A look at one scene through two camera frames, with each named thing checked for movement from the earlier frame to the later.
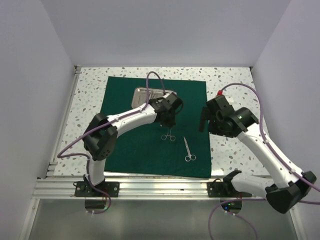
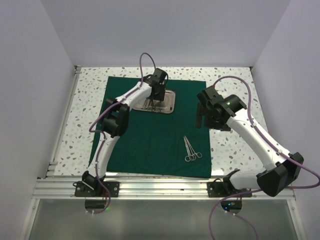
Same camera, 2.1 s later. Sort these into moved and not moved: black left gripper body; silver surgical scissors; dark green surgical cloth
Moved: black left gripper body
Not moved: silver surgical scissors; dark green surgical cloth
